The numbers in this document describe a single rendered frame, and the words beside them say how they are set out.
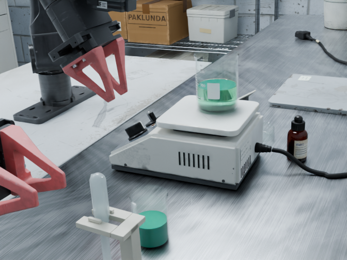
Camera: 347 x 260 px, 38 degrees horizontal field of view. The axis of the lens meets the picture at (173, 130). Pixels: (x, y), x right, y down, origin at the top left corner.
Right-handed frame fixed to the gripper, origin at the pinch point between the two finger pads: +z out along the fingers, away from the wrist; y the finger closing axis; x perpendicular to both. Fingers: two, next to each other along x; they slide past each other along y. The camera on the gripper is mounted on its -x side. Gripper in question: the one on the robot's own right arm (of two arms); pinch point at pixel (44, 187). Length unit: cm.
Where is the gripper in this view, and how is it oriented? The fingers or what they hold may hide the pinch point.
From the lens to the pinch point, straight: 44.8
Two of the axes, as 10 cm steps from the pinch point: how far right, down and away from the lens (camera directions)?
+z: 8.8, 1.6, -4.5
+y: 4.7, -3.5, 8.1
